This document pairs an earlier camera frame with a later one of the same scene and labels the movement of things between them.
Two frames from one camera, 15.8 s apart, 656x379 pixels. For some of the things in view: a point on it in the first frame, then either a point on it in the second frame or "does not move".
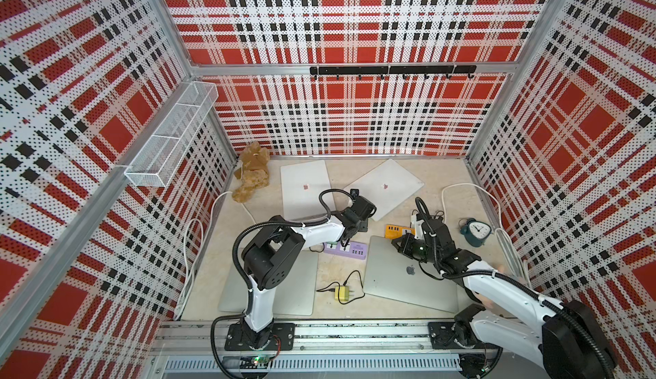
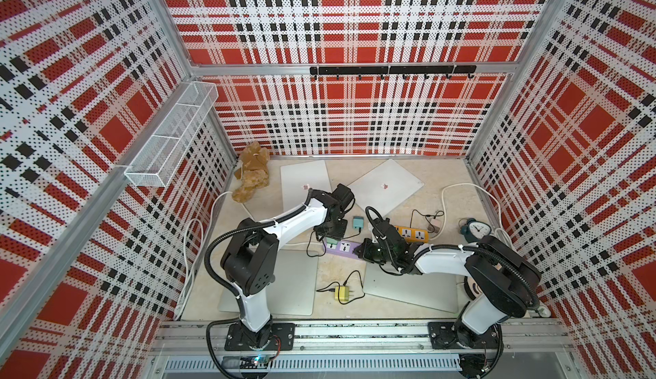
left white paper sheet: x=301 y=184 does not move
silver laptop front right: x=390 y=274 does not move
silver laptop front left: x=295 y=296 does not move
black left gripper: x=364 y=226 to x=338 y=235
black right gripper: x=405 y=247 to x=364 y=249
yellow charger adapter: x=342 y=293 does not move
